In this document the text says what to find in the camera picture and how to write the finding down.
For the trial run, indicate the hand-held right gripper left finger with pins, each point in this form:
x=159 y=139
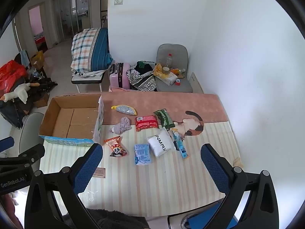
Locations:
x=88 y=169

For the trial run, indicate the clear plastic bottle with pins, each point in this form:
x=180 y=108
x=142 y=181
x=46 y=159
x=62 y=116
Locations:
x=168 y=60

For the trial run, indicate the black bag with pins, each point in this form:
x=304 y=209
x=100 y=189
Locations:
x=12 y=114

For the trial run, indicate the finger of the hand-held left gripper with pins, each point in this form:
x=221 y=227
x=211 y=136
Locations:
x=31 y=155
x=6 y=144

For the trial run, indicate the dark fuzzy cloth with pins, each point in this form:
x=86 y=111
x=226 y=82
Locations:
x=114 y=219

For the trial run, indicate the pink suitcase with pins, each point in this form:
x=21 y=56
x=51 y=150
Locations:
x=120 y=76

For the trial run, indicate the white pouch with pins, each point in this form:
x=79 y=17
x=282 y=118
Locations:
x=160 y=143

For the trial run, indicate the light blue cloth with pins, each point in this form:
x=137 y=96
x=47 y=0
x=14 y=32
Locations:
x=24 y=57

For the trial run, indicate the small red box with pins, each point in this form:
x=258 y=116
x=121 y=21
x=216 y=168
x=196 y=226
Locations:
x=178 y=82

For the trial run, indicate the plaid bedding bundle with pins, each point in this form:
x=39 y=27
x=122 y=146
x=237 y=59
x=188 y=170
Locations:
x=88 y=50

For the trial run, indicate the white light switch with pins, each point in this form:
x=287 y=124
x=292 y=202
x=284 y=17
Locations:
x=118 y=1

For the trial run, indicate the grey cloth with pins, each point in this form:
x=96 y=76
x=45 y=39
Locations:
x=121 y=125

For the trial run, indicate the blue chair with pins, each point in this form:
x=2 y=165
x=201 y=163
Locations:
x=205 y=217

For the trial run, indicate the red packet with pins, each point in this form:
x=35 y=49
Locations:
x=146 y=122

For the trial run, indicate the green packet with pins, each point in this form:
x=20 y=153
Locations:
x=164 y=118

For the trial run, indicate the white folding stool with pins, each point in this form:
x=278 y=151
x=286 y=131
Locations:
x=85 y=78

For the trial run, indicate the orange panda snack packet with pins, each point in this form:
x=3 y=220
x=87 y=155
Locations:
x=115 y=146

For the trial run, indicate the light blue tissue packet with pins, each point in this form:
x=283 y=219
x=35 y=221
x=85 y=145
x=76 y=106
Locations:
x=143 y=154

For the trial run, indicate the white chair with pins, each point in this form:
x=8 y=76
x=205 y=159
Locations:
x=32 y=128

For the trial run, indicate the black tripod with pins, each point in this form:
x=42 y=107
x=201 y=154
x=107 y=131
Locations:
x=45 y=85

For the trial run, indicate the red plastic bag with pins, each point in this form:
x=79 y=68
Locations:
x=10 y=74

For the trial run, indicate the pink cloth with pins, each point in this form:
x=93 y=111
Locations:
x=121 y=89

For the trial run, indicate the person's left forearm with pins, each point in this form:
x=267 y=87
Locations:
x=8 y=210

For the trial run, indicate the silver and yellow pouch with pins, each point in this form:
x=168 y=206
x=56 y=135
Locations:
x=125 y=109

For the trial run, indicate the yellow paper bag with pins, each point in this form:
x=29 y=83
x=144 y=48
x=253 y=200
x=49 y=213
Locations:
x=37 y=59

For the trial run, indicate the small brown cardboard box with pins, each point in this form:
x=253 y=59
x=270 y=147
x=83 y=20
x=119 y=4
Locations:
x=41 y=101

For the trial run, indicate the blue stick sachet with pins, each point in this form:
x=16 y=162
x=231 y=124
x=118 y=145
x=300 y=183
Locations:
x=183 y=149
x=175 y=140

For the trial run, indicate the patterned tote bag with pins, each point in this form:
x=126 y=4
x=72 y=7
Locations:
x=143 y=82

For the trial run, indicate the white goose plush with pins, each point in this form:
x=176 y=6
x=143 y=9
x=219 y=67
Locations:
x=21 y=91

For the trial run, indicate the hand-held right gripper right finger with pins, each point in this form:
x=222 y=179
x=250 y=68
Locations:
x=214 y=169

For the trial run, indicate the grey chair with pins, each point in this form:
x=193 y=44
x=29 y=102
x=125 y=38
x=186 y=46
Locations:
x=177 y=52

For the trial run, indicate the yellow plastic bag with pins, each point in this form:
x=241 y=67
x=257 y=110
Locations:
x=157 y=71

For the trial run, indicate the white board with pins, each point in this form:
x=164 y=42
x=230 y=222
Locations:
x=196 y=82

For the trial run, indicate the white parcel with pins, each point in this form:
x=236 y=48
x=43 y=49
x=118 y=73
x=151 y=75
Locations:
x=169 y=79

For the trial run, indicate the cat printed table mat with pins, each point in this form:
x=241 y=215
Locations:
x=166 y=183

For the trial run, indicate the glass sliding door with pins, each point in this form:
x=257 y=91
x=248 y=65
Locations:
x=71 y=14

